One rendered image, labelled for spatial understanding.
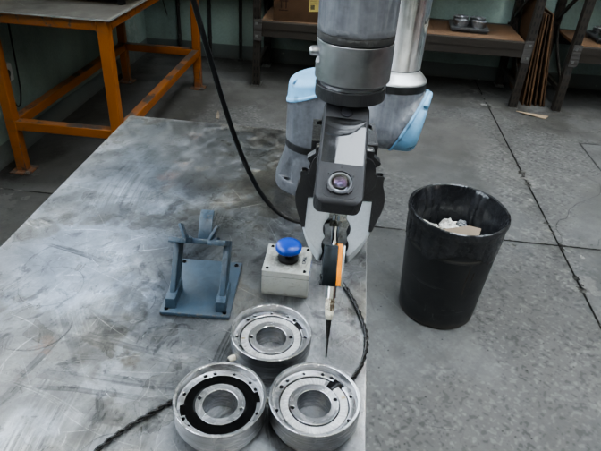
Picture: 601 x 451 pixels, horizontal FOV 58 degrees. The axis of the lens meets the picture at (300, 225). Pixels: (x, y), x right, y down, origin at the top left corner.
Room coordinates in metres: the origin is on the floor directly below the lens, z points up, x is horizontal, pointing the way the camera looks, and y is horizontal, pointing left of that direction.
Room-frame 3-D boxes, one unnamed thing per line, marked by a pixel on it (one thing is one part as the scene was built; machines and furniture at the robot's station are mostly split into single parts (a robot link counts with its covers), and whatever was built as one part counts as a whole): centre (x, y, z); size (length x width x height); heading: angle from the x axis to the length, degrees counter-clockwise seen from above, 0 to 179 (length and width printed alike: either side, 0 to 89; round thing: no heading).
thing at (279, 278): (0.67, 0.01, 0.82); 0.08 x 0.07 x 0.05; 176
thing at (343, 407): (0.42, -0.03, 0.82); 0.08 x 0.08 x 0.02
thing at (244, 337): (0.52, 0.03, 0.82); 0.08 x 0.08 x 0.02
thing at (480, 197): (1.57, -0.52, 0.21); 0.34 x 0.34 x 0.43
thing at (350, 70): (0.54, -0.04, 1.19); 0.08 x 0.08 x 0.05
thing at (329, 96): (0.55, -0.04, 1.11); 0.09 x 0.08 x 0.12; 179
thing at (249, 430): (0.41, 0.08, 0.82); 0.10 x 0.10 x 0.04
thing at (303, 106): (1.00, -0.02, 0.97); 0.13 x 0.12 x 0.14; 76
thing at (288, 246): (0.67, 0.02, 0.85); 0.04 x 0.04 x 0.05
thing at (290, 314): (0.52, 0.03, 0.82); 0.10 x 0.10 x 0.04
